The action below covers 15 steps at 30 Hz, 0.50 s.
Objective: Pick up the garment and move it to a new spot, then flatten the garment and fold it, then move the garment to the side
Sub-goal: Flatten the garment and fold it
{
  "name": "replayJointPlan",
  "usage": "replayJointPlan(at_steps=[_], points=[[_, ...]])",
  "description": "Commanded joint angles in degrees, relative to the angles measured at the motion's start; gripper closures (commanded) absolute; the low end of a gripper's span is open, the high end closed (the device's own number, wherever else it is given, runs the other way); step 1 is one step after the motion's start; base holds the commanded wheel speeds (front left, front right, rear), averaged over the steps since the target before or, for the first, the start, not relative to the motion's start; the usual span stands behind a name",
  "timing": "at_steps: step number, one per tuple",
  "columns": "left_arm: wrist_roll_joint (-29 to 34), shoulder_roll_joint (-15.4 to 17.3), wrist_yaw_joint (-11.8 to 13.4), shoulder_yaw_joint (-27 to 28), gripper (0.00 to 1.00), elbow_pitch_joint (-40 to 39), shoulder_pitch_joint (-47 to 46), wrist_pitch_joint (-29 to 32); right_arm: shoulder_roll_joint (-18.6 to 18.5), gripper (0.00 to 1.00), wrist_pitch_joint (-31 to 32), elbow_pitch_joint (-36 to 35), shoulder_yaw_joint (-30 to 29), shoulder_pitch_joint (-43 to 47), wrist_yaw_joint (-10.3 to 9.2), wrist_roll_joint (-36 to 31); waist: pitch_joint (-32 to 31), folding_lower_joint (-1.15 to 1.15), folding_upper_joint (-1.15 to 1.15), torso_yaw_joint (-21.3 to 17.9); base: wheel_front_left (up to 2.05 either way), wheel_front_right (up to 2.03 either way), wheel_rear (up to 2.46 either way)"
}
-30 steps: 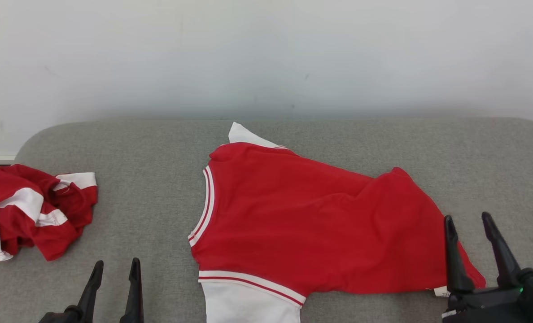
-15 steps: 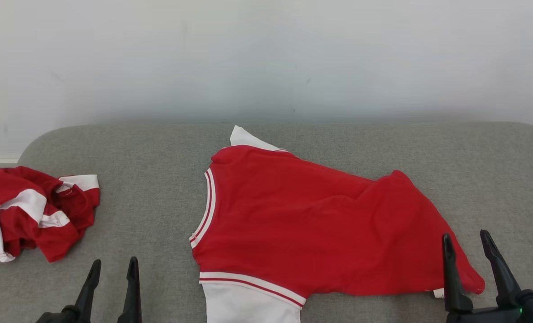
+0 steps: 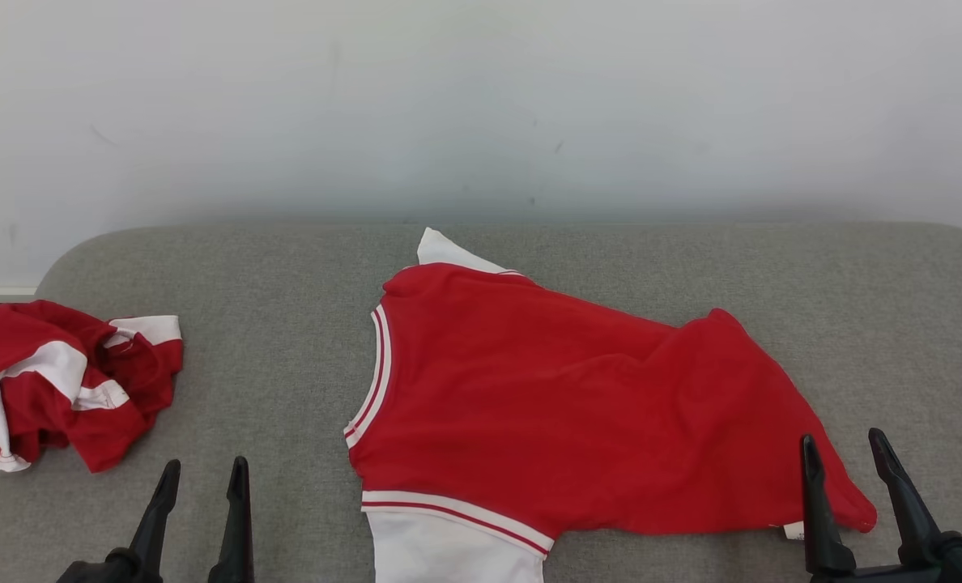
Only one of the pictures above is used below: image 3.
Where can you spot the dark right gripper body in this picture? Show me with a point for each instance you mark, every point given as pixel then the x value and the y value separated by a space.
pixel 951 567

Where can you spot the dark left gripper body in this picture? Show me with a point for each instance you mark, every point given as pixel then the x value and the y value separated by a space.
pixel 117 569

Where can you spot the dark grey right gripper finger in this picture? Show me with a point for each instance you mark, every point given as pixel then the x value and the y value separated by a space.
pixel 906 510
pixel 821 518

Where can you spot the red shorts with white stripes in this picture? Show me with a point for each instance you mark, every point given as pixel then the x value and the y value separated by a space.
pixel 36 405

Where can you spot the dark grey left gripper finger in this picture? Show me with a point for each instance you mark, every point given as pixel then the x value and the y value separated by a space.
pixel 157 518
pixel 238 526

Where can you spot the red jersey with navy lettering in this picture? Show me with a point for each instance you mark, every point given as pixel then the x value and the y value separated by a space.
pixel 570 405

